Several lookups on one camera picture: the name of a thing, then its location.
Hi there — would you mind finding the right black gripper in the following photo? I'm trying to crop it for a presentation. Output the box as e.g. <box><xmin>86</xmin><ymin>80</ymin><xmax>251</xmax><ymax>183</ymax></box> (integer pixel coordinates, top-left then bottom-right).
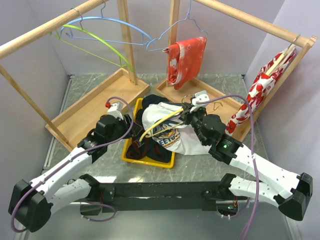
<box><xmin>182</xmin><ymin>102</ymin><xmax>209</xmax><ymax>146</ymax></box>

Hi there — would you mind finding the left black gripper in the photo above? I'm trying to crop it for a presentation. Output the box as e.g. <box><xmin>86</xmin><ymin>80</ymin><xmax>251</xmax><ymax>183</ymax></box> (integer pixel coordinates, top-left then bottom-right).
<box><xmin>105</xmin><ymin>113</ymin><xmax>143</xmax><ymax>144</ymax></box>

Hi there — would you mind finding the yellow hanger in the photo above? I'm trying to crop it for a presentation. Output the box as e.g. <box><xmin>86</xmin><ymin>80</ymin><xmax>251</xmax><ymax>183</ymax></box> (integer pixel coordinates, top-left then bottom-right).
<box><xmin>139</xmin><ymin>93</ymin><xmax>225</xmax><ymax>142</ymax></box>

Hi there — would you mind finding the white graphic tank top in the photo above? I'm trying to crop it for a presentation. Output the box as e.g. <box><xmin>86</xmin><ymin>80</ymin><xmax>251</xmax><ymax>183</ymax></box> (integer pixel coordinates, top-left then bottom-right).
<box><xmin>142</xmin><ymin>102</ymin><xmax>210</xmax><ymax>156</ymax></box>

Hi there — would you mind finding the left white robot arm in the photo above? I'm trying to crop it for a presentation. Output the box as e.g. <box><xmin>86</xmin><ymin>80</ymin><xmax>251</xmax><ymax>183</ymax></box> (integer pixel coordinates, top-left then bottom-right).
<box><xmin>8</xmin><ymin>114</ymin><xmax>143</xmax><ymax>233</ymax></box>

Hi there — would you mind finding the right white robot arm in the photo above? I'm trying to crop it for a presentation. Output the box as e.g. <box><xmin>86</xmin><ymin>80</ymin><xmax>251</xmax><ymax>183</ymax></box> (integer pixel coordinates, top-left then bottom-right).
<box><xmin>182</xmin><ymin>103</ymin><xmax>313</xmax><ymax>221</ymax></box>

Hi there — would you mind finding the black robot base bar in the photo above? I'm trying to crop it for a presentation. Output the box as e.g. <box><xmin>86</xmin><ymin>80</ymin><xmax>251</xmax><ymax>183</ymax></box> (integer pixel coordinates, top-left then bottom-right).
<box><xmin>69</xmin><ymin>178</ymin><xmax>248</xmax><ymax>217</ymax></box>

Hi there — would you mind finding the green hanger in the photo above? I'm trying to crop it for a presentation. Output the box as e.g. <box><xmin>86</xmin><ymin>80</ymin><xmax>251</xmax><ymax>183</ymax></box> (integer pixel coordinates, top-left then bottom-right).
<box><xmin>51</xmin><ymin>24</ymin><xmax>135</xmax><ymax>74</ymax></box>

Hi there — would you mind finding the blue plastic hanger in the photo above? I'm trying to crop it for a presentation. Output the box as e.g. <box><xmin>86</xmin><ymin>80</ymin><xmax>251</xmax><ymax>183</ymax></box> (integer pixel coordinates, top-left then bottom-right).
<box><xmin>59</xmin><ymin>8</ymin><xmax>153</xmax><ymax>46</ymax></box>

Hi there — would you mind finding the wooden hanger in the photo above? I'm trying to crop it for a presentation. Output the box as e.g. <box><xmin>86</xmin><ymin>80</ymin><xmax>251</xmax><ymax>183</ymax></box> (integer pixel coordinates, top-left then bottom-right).
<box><xmin>265</xmin><ymin>46</ymin><xmax>295</xmax><ymax>76</ymax></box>

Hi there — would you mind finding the right wooden clothes rack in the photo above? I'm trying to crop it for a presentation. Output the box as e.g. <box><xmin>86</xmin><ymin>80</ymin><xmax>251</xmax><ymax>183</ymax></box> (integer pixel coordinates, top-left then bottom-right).
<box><xmin>154</xmin><ymin>0</ymin><xmax>318</xmax><ymax>141</ymax></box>

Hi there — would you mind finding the wooden clothes rack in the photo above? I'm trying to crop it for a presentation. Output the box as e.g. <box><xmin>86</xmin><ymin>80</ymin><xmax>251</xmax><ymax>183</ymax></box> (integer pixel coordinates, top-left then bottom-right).
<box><xmin>154</xmin><ymin>0</ymin><xmax>318</xmax><ymax>141</ymax></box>
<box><xmin>0</xmin><ymin>0</ymin><xmax>150</xmax><ymax>151</ymax></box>

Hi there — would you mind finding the dark navy garment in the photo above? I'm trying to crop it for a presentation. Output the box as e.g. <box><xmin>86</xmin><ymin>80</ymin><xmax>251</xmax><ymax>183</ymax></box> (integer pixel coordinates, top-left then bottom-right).
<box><xmin>125</xmin><ymin>94</ymin><xmax>176</xmax><ymax>165</ymax></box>

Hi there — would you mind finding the yellow plastic bin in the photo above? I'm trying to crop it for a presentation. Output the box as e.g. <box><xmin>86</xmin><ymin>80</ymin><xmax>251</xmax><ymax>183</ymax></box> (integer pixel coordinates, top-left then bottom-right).
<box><xmin>121</xmin><ymin>97</ymin><xmax>176</xmax><ymax>169</ymax></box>

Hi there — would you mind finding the left wooden clothes rack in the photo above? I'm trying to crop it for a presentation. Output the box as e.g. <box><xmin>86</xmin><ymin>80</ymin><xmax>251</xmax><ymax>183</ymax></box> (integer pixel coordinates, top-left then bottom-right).
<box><xmin>0</xmin><ymin>0</ymin><xmax>150</xmax><ymax>151</ymax></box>

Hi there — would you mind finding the orange tie-dye garment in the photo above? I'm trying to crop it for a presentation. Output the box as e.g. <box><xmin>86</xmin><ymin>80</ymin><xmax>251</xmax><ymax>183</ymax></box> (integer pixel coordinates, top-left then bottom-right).
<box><xmin>162</xmin><ymin>36</ymin><xmax>207</xmax><ymax>90</ymax></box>

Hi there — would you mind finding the red floral white garment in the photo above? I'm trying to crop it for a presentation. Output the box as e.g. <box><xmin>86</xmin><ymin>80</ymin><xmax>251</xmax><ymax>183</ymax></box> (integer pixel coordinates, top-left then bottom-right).
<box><xmin>225</xmin><ymin>46</ymin><xmax>297</xmax><ymax>136</ymax></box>

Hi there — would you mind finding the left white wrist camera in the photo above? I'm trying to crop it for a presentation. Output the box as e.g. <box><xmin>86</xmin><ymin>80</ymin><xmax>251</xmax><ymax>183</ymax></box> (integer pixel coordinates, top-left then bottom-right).
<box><xmin>105</xmin><ymin>101</ymin><xmax>124</xmax><ymax>120</ymax></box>

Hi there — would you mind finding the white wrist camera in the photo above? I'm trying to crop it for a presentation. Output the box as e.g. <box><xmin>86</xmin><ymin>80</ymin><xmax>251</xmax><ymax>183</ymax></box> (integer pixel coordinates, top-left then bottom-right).
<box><xmin>105</xmin><ymin>101</ymin><xmax>124</xmax><ymax>120</ymax></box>
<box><xmin>190</xmin><ymin>90</ymin><xmax>210</xmax><ymax>113</ymax></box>

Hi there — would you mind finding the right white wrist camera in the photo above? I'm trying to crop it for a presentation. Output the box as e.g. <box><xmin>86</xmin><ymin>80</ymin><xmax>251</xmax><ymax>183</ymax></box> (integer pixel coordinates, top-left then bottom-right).
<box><xmin>190</xmin><ymin>90</ymin><xmax>210</xmax><ymax>113</ymax></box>

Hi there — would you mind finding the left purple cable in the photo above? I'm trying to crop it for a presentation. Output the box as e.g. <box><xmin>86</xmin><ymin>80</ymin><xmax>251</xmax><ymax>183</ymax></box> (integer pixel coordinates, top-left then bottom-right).
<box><xmin>11</xmin><ymin>96</ymin><xmax>137</xmax><ymax>232</ymax></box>

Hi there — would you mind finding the blue wire hanger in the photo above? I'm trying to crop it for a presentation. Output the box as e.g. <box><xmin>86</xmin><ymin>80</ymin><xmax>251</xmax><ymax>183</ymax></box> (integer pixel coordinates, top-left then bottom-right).
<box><xmin>146</xmin><ymin>0</ymin><xmax>208</xmax><ymax>52</ymax></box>

